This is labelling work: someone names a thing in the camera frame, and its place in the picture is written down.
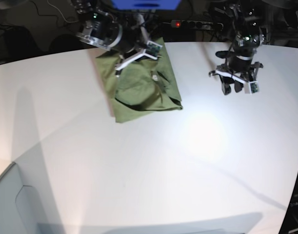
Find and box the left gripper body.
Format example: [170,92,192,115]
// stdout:
[209,62,263,84]

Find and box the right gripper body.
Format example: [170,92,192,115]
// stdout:
[115,14,152,78]

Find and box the green T-shirt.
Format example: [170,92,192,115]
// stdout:
[95,38,183,123]

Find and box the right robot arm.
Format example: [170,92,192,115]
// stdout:
[70,0,162,77]

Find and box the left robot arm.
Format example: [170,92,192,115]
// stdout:
[209,0,264,95]

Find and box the blue box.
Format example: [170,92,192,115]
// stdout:
[111,0,181,10]

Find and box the black power strip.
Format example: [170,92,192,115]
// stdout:
[164,19,223,32]

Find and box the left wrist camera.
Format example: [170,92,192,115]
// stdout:
[243,81,259,95]

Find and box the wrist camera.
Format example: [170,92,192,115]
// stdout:
[145,40,162,60]
[243,81,259,95]

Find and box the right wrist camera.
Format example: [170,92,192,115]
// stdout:
[145,40,162,60]

